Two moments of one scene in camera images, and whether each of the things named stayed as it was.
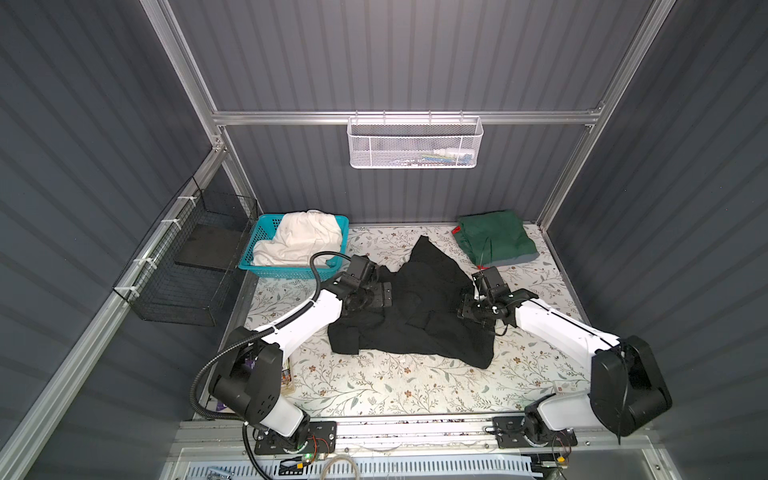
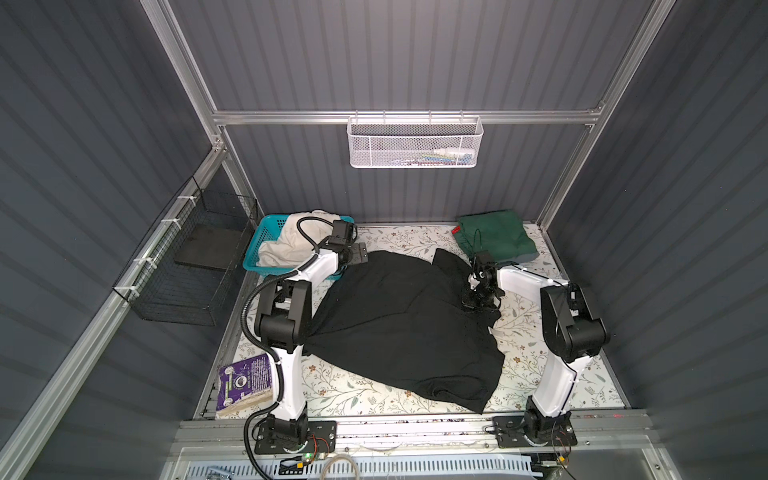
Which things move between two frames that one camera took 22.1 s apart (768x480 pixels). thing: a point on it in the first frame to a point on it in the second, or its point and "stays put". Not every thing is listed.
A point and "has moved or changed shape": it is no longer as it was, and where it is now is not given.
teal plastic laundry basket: (258, 229) stays put
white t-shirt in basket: (299, 235) stays put
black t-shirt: (423, 318) has moved or changed shape
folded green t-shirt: (493, 236) stays put
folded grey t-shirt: (515, 261) stays put
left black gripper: (377, 295) to (357, 252)
